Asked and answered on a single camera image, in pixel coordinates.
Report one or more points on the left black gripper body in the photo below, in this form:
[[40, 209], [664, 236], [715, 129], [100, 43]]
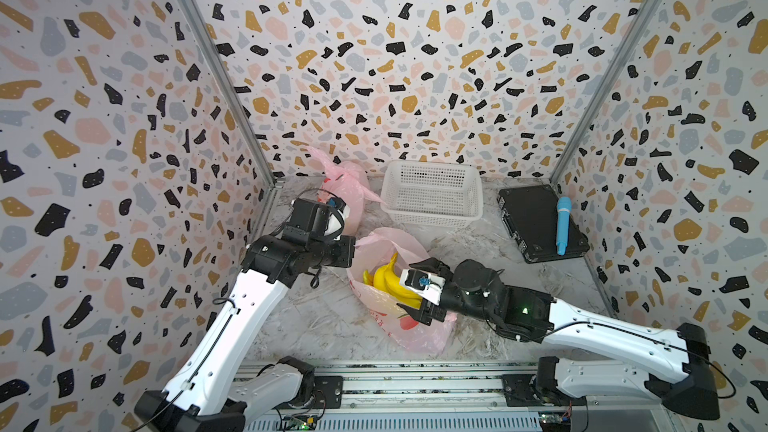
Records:
[[339, 252]]

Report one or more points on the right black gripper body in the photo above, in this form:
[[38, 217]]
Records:
[[451, 302]]

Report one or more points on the yellow banana bunch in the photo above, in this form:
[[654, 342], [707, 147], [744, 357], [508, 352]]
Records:
[[385, 279]]

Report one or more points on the pink plastic bag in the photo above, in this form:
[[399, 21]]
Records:
[[375, 250], [349, 181]]

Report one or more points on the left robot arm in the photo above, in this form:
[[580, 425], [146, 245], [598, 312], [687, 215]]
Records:
[[204, 394]]

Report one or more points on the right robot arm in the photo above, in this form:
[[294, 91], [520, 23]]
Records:
[[668, 366]]

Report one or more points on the white plastic basket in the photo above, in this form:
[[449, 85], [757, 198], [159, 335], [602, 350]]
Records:
[[432, 194]]

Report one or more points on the black case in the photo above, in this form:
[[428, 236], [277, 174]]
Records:
[[529, 214]]

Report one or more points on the blue microphone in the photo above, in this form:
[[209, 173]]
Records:
[[563, 209]]

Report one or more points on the right circuit board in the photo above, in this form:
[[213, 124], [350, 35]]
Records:
[[554, 422]]

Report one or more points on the left green circuit board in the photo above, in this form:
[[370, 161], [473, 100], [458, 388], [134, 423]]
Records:
[[299, 423]]

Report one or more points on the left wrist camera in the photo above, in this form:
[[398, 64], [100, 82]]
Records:
[[332, 215]]

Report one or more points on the aluminium rail frame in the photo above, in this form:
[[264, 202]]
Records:
[[450, 396]]

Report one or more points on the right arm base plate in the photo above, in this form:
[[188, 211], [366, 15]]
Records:
[[522, 390]]

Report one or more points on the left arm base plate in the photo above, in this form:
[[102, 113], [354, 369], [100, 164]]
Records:
[[319, 392]]

